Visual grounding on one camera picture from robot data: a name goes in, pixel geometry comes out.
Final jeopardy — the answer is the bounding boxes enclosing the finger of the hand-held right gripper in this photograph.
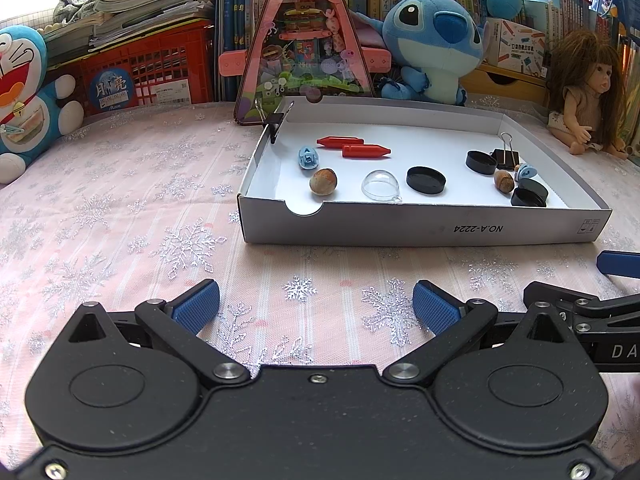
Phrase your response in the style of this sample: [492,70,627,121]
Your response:
[596,251,640,279]
[522,282,640,335]

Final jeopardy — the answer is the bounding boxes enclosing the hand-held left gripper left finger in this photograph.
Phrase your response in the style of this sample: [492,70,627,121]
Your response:
[67,280,251,387]

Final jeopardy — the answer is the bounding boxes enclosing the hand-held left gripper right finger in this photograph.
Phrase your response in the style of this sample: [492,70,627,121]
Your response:
[382,280,566,387]

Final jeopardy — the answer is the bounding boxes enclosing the white cardboard tray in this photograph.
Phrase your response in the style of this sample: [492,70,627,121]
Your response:
[236,97,612,248]

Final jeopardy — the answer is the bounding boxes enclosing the clear plastic dome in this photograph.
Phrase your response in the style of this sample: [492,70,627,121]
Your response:
[361,170,403,204]

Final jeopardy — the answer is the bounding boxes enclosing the black binder clip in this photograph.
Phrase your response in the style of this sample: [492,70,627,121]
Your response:
[254,100,295,145]
[490,132,526,171]

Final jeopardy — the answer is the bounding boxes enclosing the red crayon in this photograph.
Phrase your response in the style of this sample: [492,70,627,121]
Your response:
[341,144,392,159]
[316,135,366,151]

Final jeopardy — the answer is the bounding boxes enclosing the pink snowflake tablecloth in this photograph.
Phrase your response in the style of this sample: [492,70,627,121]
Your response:
[0,87,640,461]

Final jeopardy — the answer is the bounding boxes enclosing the brown-haired doll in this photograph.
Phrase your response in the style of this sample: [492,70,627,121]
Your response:
[545,29,633,161]

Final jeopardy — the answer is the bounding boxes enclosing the wooden drawer box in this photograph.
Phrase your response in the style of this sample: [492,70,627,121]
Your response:
[460,62,551,106]

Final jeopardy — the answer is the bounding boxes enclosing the red plastic crate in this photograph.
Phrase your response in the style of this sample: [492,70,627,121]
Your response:
[45,20,216,116]

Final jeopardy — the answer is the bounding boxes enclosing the white printed cardboard box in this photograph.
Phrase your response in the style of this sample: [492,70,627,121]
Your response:
[482,17,548,78]

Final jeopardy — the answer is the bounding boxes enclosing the blue alien plush toy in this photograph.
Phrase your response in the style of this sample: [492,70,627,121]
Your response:
[350,0,488,107]

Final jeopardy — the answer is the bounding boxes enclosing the blue robot cat plush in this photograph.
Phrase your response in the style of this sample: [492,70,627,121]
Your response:
[0,25,86,186]

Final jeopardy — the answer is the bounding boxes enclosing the pink triangular toy house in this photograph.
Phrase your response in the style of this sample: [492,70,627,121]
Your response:
[218,0,392,126]

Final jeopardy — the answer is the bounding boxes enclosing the row of upright books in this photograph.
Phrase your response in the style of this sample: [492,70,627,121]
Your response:
[215,0,640,106]

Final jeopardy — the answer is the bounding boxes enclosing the grey cloth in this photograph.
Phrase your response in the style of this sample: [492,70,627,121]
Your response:
[52,0,108,23]

